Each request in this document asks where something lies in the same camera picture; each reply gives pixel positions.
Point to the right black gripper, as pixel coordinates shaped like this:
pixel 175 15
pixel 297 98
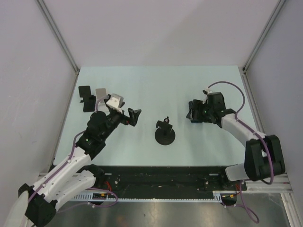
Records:
pixel 197 104

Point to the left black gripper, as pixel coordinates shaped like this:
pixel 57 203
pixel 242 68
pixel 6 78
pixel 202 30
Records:
pixel 133 115

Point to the black round base stand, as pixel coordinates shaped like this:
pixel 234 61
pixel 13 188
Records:
pixel 164 135

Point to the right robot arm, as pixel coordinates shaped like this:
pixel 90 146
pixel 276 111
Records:
pixel 263 153

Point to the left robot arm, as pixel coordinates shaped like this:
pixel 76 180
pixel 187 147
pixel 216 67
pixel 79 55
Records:
pixel 47 195

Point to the white phone stand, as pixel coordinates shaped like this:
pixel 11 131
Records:
pixel 101 95

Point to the black folding phone stand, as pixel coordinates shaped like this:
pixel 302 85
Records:
pixel 88 99

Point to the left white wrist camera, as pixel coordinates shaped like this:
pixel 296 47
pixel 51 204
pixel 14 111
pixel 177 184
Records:
pixel 115 102

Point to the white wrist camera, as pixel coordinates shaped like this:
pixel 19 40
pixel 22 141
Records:
pixel 115 102
pixel 206 92

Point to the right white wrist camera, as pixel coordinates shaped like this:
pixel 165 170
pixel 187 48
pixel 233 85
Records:
pixel 206 92

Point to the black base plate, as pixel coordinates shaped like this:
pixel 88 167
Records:
pixel 166 182

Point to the grey slotted cable duct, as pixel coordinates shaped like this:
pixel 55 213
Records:
pixel 99 196

